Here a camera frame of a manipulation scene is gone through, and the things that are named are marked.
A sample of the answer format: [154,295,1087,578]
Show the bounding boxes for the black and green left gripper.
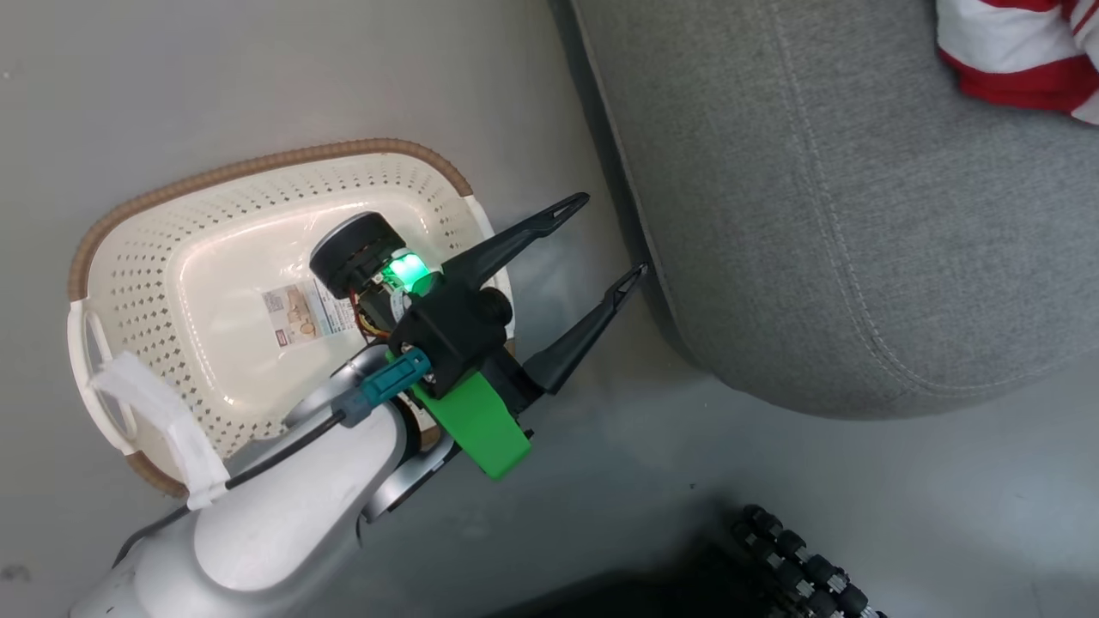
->
[309,193,647,482]

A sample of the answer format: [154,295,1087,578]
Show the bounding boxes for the red and white striped cloth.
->
[934,0,1099,128]

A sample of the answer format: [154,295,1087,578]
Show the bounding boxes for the grey fabric sofa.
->
[549,0,1099,421]

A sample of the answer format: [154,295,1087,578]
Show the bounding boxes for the paper label sticker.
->
[261,279,358,349]

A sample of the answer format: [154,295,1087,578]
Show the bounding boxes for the cream perforated laundry basket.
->
[67,137,516,500]

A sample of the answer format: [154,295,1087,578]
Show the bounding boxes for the black roller base wheel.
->
[730,505,890,618]

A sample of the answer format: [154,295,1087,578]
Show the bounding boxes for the teal cable connector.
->
[361,347,431,427]

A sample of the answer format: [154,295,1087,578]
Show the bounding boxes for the thin black cable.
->
[112,410,349,567]

